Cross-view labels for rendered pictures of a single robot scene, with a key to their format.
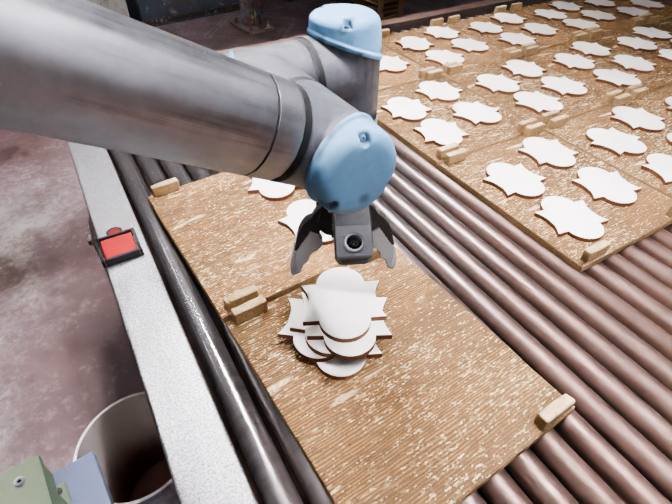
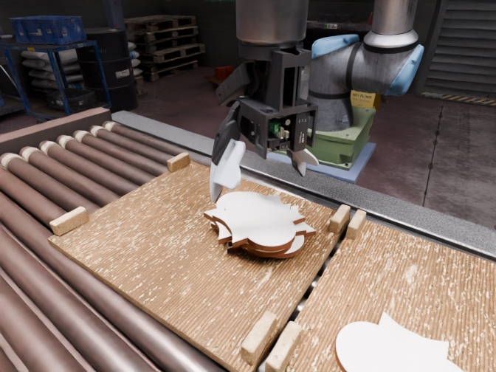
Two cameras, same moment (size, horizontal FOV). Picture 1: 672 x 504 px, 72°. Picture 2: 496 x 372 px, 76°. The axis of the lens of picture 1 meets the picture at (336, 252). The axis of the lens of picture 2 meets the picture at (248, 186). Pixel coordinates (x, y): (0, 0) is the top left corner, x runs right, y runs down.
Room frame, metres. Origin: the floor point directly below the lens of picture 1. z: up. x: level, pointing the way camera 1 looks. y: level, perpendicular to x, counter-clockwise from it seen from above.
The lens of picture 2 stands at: (0.84, -0.18, 1.30)
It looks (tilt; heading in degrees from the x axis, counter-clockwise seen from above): 32 degrees down; 157
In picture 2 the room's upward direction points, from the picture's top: straight up
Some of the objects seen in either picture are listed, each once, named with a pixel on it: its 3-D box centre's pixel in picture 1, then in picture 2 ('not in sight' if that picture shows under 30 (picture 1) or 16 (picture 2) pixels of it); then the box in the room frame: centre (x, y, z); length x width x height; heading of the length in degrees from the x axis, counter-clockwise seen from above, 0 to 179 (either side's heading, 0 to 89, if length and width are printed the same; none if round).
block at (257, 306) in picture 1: (249, 309); (339, 218); (0.49, 0.14, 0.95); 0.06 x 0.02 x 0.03; 123
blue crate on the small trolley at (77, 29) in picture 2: not in sight; (49, 29); (-2.93, -0.60, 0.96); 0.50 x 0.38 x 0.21; 52
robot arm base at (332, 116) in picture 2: not in sight; (328, 105); (0.11, 0.38, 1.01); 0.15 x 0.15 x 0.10
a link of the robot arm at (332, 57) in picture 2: not in sight; (334, 62); (0.11, 0.38, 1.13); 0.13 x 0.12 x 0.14; 32
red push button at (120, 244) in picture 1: (119, 247); not in sight; (0.68, 0.43, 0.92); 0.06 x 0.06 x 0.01; 30
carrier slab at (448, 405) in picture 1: (386, 364); (206, 229); (0.40, -0.08, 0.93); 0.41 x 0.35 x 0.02; 33
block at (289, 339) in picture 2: not in sight; (284, 349); (0.67, -0.06, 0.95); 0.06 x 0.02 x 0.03; 124
